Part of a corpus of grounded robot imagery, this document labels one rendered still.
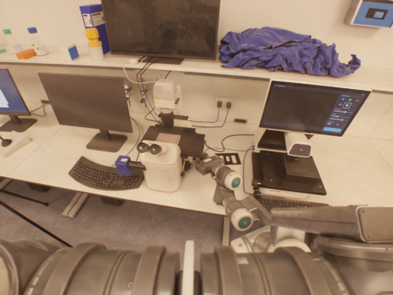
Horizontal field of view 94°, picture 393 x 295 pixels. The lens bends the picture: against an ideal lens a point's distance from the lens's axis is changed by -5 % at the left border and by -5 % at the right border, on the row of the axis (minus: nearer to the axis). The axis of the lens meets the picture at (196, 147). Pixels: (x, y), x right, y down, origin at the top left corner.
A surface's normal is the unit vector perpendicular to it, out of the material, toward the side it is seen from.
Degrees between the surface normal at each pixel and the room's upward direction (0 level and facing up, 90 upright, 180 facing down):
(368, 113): 90
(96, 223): 0
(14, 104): 86
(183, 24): 86
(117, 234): 0
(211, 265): 31
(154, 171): 91
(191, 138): 0
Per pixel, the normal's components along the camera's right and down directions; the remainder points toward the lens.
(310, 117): -0.16, 0.68
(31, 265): 0.57, -0.82
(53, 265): 0.02, -0.95
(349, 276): -0.50, -0.72
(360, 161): 0.02, -0.75
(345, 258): -0.86, -0.17
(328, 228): -1.00, -0.03
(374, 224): 0.04, -0.30
